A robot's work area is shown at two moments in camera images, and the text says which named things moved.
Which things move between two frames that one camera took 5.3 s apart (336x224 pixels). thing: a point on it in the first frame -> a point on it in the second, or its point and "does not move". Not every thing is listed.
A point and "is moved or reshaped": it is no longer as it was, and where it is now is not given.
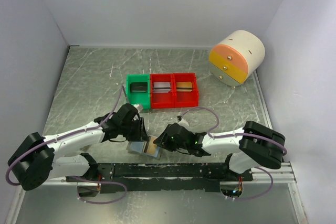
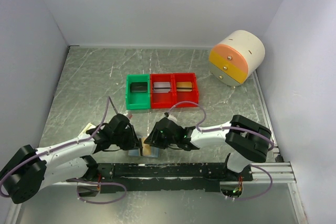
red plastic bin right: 185,99 does not move
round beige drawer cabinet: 236,56 does not move
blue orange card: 137,146 is moved or reshaped
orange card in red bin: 184,86 does not move
